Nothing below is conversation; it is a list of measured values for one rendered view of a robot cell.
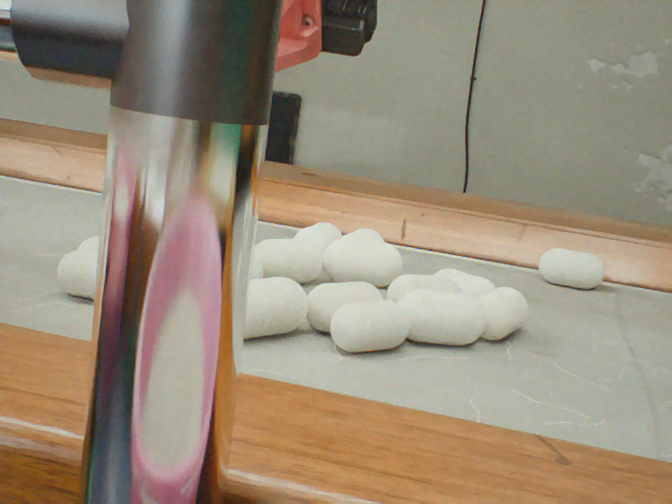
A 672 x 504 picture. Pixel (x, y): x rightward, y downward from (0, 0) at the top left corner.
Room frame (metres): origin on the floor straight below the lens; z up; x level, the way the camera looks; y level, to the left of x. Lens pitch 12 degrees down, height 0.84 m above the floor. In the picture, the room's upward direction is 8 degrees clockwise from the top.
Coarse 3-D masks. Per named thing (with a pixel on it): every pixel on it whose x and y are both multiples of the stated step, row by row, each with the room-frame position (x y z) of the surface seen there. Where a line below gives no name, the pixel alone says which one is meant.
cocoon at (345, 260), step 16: (336, 240) 0.39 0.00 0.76; (352, 240) 0.39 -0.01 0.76; (336, 256) 0.38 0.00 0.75; (352, 256) 0.38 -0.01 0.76; (368, 256) 0.38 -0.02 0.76; (384, 256) 0.38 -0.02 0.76; (400, 256) 0.39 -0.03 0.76; (336, 272) 0.38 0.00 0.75; (352, 272) 0.38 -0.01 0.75; (368, 272) 0.38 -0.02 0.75; (384, 272) 0.38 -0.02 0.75; (400, 272) 0.39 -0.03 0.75
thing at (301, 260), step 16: (272, 240) 0.37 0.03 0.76; (288, 240) 0.37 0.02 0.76; (304, 240) 0.37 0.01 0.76; (272, 256) 0.36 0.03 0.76; (288, 256) 0.36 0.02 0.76; (304, 256) 0.37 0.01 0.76; (320, 256) 0.37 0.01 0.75; (272, 272) 0.36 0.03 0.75; (288, 272) 0.36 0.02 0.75; (304, 272) 0.37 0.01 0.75
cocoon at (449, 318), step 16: (400, 304) 0.31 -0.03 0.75; (416, 304) 0.31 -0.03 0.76; (432, 304) 0.31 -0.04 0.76; (448, 304) 0.31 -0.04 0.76; (464, 304) 0.31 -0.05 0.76; (480, 304) 0.31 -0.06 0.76; (416, 320) 0.30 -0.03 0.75; (432, 320) 0.30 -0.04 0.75; (448, 320) 0.31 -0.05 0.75; (464, 320) 0.31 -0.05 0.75; (480, 320) 0.31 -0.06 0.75; (416, 336) 0.31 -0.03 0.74; (432, 336) 0.31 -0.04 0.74; (448, 336) 0.31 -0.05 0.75; (464, 336) 0.31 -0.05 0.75
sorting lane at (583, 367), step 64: (0, 192) 0.49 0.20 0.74; (64, 192) 0.52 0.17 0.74; (0, 256) 0.35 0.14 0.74; (448, 256) 0.48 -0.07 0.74; (0, 320) 0.27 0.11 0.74; (64, 320) 0.28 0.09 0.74; (576, 320) 0.38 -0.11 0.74; (640, 320) 0.40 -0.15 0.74; (320, 384) 0.25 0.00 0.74; (384, 384) 0.26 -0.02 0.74; (448, 384) 0.27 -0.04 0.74; (512, 384) 0.28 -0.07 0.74; (576, 384) 0.29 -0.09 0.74; (640, 384) 0.30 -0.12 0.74; (640, 448) 0.24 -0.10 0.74
